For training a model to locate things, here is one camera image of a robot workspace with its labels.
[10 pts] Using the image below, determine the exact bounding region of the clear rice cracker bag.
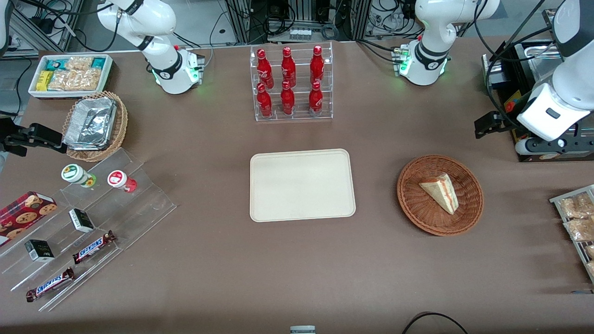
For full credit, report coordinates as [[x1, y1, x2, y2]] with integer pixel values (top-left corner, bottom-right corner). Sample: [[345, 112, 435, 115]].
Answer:
[[48, 70, 77, 92], [65, 56, 94, 71], [74, 68, 103, 91]]

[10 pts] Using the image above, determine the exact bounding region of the red plaid cookie box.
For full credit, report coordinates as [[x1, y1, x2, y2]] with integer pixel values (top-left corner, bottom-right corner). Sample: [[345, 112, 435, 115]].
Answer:
[[0, 191, 58, 247]]

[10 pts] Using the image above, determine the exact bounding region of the aluminium foil tray stack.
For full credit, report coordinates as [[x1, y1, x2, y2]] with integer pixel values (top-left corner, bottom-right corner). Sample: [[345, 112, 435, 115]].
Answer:
[[63, 96, 117, 151]]

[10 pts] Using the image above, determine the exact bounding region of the red lid white cup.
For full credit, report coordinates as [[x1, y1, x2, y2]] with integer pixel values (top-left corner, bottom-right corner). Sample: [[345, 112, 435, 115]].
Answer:
[[107, 170, 138, 193]]

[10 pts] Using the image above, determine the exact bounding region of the grey wire rack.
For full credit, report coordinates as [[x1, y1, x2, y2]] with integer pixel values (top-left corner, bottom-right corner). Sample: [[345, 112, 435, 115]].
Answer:
[[549, 185, 594, 284]]

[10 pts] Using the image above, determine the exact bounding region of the white rectangular snack bin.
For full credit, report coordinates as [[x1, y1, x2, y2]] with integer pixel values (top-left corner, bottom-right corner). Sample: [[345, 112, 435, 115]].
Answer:
[[28, 54, 114, 100]]

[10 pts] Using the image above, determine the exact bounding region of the triangular sandwich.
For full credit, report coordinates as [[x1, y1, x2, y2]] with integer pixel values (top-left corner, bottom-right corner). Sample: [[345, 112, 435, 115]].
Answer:
[[419, 173, 459, 215]]

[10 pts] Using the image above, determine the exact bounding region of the round brown wicker basket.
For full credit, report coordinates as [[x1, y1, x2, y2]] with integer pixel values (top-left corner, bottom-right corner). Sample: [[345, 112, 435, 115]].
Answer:
[[397, 154, 484, 237]]

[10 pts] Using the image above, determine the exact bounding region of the clear acrylic stepped display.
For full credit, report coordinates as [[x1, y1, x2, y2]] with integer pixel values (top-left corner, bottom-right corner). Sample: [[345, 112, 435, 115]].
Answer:
[[0, 148, 177, 312]]

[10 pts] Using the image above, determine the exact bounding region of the oval tan wicker basket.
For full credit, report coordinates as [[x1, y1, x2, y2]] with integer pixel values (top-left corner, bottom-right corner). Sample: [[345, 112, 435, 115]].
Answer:
[[62, 91, 129, 162]]

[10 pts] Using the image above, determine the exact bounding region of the steel food pan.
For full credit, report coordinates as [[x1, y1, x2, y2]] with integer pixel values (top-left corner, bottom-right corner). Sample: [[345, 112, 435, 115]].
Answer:
[[528, 44, 565, 88]]

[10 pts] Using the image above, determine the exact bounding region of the red cola bottle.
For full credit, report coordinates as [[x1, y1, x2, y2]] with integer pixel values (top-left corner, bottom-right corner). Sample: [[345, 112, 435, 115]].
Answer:
[[310, 45, 325, 85], [280, 81, 296, 116], [257, 49, 274, 89], [257, 83, 273, 118], [281, 47, 297, 88], [309, 81, 323, 115]]

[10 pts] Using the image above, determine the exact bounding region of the clear acrylic bottle rack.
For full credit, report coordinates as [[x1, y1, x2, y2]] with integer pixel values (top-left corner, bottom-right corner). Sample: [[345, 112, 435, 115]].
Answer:
[[250, 41, 334, 122]]

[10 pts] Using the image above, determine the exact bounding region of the black hot food display machine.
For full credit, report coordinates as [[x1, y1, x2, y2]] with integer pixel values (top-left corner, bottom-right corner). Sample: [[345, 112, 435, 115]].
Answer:
[[482, 9, 594, 163]]

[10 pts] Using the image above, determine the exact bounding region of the green lid white cup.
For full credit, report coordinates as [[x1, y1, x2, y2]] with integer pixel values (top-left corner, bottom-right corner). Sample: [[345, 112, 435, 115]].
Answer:
[[61, 164, 97, 188]]

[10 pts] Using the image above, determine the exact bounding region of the black looped cable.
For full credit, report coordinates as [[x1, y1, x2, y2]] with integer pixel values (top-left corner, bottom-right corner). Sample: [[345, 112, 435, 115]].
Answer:
[[401, 312, 470, 334]]

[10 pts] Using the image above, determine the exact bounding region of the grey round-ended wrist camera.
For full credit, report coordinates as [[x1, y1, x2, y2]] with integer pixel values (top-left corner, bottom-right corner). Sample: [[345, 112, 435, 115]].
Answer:
[[515, 138, 594, 156]]

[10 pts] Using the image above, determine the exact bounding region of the small black box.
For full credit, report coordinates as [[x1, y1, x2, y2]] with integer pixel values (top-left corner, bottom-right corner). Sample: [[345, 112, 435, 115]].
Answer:
[[25, 239, 55, 263], [69, 208, 96, 233]]

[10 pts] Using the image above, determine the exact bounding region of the beige rectangular tray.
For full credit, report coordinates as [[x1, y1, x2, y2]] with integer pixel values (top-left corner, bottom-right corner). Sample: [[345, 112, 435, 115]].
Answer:
[[250, 148, 356, 223]]

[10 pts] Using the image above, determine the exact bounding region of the brown Snickers bar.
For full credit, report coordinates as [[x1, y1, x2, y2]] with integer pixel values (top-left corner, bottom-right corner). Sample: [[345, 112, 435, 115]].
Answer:
[[72, 231, 116, 265], [26, 267, 76, 302]]

